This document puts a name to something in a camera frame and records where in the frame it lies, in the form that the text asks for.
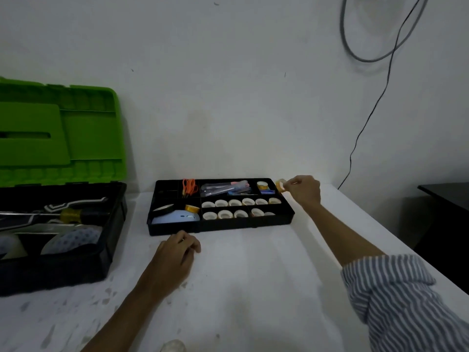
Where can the person's left thumb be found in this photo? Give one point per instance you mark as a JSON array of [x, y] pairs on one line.
[[195, 246]]

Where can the person's right fingers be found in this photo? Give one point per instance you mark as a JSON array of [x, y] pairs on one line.
[[292, 183]]

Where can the person's left hand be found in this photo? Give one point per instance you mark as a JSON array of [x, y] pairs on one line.
[[170, 262]]

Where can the small yellow tape roll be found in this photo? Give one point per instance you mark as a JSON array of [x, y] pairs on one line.
[[280, 186]]

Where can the black organizer tray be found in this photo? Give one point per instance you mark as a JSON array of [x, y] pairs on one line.
[[220, 223]]

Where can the rows of white tape rolls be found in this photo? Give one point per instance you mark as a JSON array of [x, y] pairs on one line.
[[234, 208]]

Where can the person's left forearm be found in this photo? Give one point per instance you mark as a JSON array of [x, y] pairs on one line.
[[126, 318]]

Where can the clear pack of utility knives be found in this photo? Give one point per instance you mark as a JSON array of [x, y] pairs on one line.
[[225, 188]]

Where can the striped shirt sleeve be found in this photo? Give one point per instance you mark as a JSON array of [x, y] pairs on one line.
[[403, 304]]

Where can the black tape roll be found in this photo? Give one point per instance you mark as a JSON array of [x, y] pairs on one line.
[[163, 209]]

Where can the yellow and black screwdriver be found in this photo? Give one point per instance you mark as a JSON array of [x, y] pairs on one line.
[[69, 215]]

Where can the green and black toolbox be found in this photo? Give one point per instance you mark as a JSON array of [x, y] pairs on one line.
[[60, 168]]

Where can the small blue box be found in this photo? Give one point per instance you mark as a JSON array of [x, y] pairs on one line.
[[267, 191]]

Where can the black side table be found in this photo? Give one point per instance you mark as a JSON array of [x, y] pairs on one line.
[[445, 196]]

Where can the person's right forearm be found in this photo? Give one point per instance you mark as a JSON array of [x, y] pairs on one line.
[[342, 236]]

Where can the white tape roll with yellow core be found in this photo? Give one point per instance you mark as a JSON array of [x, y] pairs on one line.
[[262, 185]]

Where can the dotted work glove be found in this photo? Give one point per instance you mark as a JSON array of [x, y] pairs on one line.
[[71, 240]]

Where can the person's right hand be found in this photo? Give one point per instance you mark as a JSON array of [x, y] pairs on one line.
[[306, 190]]

